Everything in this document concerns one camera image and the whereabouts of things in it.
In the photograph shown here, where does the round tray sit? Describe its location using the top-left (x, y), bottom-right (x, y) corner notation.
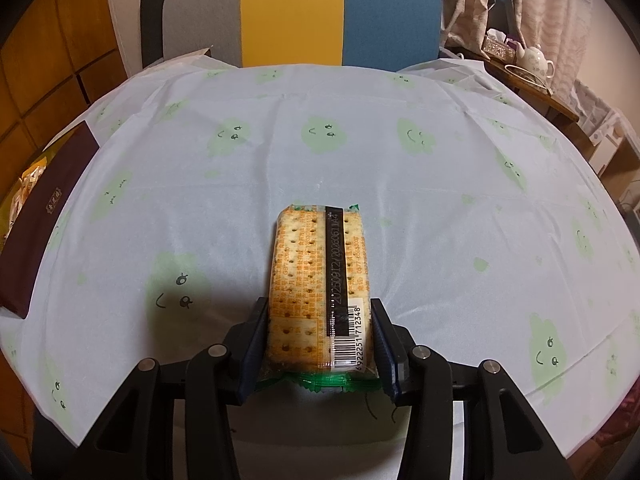
top-left (504, 64), bottom-right (552, 89)

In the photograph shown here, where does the pumpkin seeds packet orange border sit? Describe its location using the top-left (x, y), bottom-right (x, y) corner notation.
top-left (17, 156), bottom-right (49, 207)

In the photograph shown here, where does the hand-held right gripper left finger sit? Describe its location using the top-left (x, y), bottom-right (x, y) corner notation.
top-left (62, 297), bottom-right (271, 480)

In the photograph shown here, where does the patterned beige curtain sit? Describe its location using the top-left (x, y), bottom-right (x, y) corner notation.
top-left (504, 0), bottom-right (597, 87)
top-left (442, 0), bottom-right (507, 49)

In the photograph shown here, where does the maroon gift box gold inside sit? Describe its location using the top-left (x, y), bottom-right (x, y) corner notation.
top-left (0, 122), bottom-right (101, 322)

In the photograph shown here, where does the cracker packet green-ended wrapper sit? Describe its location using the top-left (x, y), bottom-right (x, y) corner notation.
top-left (255, 203), bottom-right (384, 394)

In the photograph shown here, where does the white teapot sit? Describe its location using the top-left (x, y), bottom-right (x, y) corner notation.
top-left (517, 44), bottom-right (557, 80)

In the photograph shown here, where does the cardboard box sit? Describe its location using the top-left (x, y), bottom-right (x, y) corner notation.
top-left (586, 109), bottom-right (640, 177)

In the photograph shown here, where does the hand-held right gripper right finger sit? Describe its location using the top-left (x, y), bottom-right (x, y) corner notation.
top-left (370, 299), bottom-right (577, 480)

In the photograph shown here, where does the wooden wardrobe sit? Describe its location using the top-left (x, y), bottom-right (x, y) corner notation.
top-left (0, 0), bottom-right (129, 173)

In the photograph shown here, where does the wooden side table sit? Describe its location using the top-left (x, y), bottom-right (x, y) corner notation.
top-left (450, 47), bottom-right (582, 122)

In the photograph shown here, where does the grey yellow blue chair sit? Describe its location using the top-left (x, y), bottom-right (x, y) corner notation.
top-left (161, 0), bottom-right (444, 69)

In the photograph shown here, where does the black chair armrest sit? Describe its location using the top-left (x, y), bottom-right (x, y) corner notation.
top-left (140, 0), bottom-right (174, 69)

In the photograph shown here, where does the tissue box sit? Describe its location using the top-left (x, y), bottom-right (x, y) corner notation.
top-left (482, 30), bottom-right (519, 56)

